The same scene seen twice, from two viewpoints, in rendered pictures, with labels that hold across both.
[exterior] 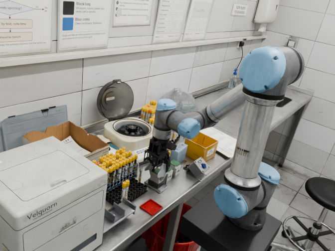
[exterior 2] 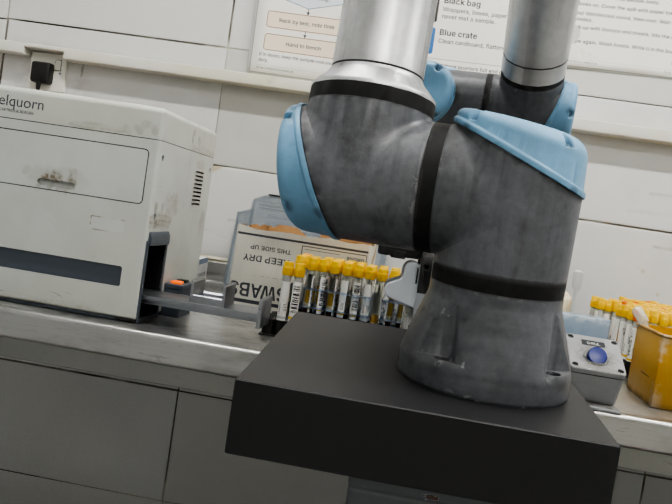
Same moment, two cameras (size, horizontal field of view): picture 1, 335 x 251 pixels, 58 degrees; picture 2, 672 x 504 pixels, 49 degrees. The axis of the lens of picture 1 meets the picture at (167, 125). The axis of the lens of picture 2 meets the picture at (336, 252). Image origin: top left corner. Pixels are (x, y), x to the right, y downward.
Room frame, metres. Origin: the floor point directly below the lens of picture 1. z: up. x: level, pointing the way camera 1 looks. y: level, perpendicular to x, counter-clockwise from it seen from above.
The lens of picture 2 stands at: (0.49, -0.86, 1.07)
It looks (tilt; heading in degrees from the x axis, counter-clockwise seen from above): 3 degrees down; 62
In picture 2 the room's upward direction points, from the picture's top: 9 degrees clockwise
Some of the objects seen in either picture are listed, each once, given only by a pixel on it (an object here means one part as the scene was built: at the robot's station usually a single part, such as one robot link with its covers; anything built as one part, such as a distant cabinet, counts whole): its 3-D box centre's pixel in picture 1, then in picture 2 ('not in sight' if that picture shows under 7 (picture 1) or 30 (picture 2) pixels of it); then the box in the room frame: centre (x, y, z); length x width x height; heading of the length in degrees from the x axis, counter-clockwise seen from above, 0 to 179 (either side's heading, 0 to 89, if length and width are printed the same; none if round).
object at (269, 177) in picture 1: (258, 182); (503, 193); (0.91, -0.36, 1.11); 0.13 x 0.12 x 0.14; 138
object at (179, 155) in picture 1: (178, 155); (566, 347); (1.31, -0.08, 0.92); 0.10 x 0.07 x 0.10; 153
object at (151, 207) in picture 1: (151, 207); not in sight; (0.95, 0.01, 0.88); 0.07 x 0.07 x 0.01; 57
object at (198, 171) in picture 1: (195, 166); (585, 367); (1.25, -0.17, 0.92); 0.13 x 0.07 x 0.08; 57
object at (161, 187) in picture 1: (156, 183); not in sight; (1.10, 0.01, 0.89); 0.09 x 0.05 x 0.04; 59
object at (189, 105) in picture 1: (186, 100); not in sight; (2.06, -0.10, 0.94); 0.20 x 0.17 x 0.14; 128
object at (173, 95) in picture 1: (169, 102); not in sight; (1.91, 0.01, 0.97); 0.26 x 0.17 x 0.19; 163
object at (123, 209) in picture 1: (109, 217); (196, 296); (0.81, 0.15, 0.92); 0.21 x 0.07 x 0.05; 147
